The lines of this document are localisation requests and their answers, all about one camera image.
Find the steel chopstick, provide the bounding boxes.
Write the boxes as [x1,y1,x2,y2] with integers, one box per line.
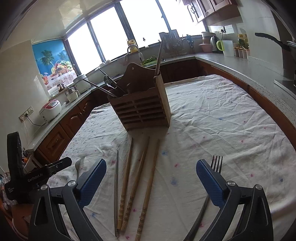
[98,68,127,95]
[83,78,117,98]
[113,151,119,238]

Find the steel spoon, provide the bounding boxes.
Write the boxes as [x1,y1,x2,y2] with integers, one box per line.
[103,75,123,97]

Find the small steel fork left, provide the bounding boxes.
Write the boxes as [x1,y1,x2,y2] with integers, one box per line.
[75,157,85,180]

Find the steel chopstick beside spoon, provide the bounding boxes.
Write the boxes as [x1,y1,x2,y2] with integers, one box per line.
[113,151,119,238]

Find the steel fork right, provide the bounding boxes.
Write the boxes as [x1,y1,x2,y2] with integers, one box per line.
[184,156,223,241]

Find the white red rice cooker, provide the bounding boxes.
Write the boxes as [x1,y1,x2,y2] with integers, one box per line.
[39,99,62,123]

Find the small white blender jug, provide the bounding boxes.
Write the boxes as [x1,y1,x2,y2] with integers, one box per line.
[65,87,80,103]

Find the white floral tablecloth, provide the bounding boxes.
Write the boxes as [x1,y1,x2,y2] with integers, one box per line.
[48,75,295,240]

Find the white electric pot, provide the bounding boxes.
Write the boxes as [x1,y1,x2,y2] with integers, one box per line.
[73,74,91,94]

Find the fruit poster blue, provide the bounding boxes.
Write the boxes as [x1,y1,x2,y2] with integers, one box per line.
[32,39,77,91]

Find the gas stove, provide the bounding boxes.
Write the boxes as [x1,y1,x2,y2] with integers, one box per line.
[274,75,296,99]

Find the wooden utensil holder box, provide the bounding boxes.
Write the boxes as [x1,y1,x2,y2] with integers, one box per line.
[108,63,171,131]

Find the spice jar set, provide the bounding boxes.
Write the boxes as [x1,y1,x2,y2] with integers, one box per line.
[234,47,250,60]

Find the chrome sink faucet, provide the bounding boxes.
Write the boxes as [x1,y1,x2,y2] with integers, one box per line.
[127,44,144,63]

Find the yellow detergent bottle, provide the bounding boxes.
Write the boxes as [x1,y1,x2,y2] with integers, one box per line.
[127,39,138,54]

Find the green vegetables in sink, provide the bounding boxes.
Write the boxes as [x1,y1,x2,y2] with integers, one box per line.
[141,56,158,67]

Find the black wok on stove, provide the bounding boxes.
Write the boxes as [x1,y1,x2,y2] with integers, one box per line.
[254,33,295,65]

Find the pink plastic basin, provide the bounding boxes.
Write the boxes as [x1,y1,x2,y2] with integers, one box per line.
[199,43,212,53]

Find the yellow lid jar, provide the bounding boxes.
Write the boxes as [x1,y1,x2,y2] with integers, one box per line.
[238,34,249,49]

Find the steel electric kettle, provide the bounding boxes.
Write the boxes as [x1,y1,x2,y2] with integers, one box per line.
[210,36,223,54]

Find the dish rack with boards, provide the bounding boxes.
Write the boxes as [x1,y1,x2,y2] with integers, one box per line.
[159,30,185,55]

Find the wooden upper cabinets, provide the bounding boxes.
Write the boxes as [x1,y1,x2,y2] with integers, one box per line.
[180,0,241,26]

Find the wall power socket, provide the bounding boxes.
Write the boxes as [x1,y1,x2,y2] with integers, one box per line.
[18,106,34,122]

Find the white jug green handle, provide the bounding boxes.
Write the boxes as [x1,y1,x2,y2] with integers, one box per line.
[216,40,234,57]

